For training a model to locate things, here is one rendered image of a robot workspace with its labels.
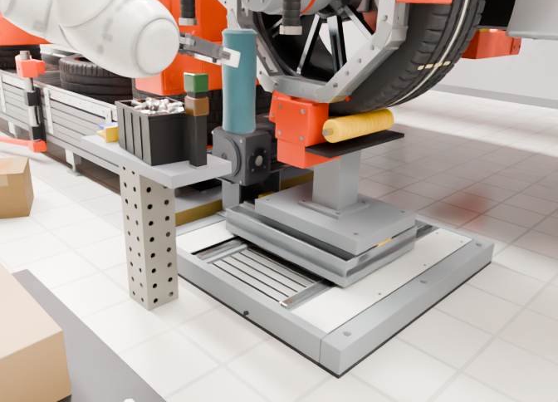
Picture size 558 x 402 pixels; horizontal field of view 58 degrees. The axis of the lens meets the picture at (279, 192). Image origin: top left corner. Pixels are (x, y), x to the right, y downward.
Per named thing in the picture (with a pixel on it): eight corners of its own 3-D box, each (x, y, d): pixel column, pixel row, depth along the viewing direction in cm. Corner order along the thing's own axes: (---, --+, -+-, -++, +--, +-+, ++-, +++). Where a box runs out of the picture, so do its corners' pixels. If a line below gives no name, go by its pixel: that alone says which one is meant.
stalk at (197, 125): (208, 167, 116) (207, 75, 109) (197, 169, 114) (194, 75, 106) (199, 164, 118) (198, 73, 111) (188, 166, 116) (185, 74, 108)
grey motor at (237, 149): (322, 202, 199) (328, 113, 187) (242, 232, 171) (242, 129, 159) (289, 189, 211) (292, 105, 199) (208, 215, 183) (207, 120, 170)
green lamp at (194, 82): (209, 92, 110) (209, 73, 108) (194, 94, 107) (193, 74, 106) (198, 90, 112) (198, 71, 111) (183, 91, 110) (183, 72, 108)
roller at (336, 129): (398, 129, 143) (401, 109, 141) (332, 146, 124) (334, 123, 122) (381, 125, 147) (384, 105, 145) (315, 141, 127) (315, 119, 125)
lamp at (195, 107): (210, 115, 112) (209, 96, 110) (195, 117, 109) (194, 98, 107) (198, 112, 114) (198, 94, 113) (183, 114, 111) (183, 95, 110)
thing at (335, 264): (413, 250, 161) (418, 222, 158) (344, 291, 137) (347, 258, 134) (298, 205, 194) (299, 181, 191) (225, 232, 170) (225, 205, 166)
